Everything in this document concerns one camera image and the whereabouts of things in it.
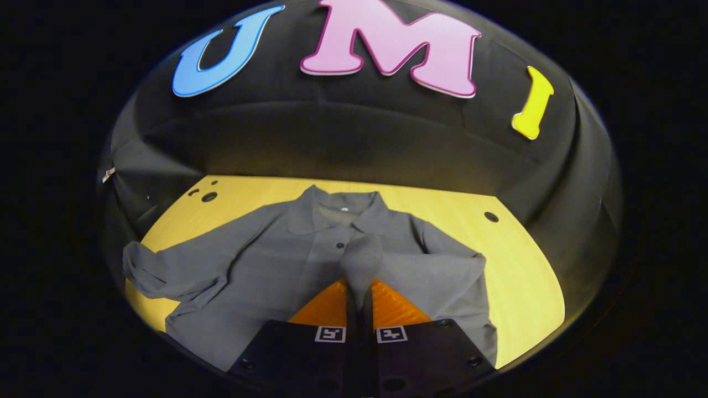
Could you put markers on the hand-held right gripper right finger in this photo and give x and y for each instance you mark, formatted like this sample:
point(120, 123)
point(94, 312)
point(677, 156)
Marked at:
point(369, 354)

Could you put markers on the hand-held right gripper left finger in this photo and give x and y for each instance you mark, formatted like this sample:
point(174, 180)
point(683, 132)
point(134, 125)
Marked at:
point(354, 354)

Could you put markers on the grey button shirt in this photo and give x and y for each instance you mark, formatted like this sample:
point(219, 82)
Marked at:
point(265, 260)

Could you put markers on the black backdrop cloth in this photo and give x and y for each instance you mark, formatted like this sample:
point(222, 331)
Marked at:
point(359, 138)

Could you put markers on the white metal clip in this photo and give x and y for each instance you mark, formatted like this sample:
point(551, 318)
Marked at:
point(108, 174)

